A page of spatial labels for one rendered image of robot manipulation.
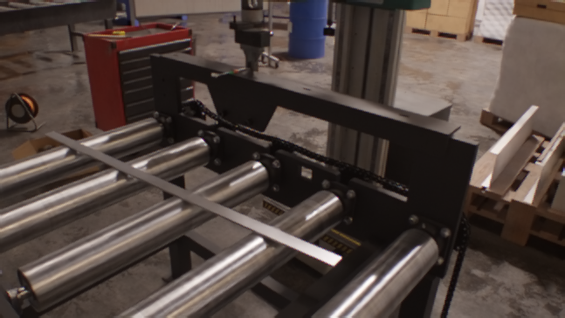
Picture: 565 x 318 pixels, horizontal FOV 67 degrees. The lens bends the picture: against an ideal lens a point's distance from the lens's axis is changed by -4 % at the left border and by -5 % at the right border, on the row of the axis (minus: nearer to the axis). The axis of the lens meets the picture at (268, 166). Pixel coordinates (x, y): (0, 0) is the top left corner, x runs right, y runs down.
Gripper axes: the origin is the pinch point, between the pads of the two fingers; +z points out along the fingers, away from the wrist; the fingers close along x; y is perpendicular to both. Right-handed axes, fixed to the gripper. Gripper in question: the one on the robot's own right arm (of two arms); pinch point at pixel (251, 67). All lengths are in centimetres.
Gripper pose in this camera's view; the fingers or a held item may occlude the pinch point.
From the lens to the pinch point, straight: 164.3
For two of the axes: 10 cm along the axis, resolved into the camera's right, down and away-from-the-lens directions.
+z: -0.2, 8.9, 4.5
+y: 6.7, -3.3, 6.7
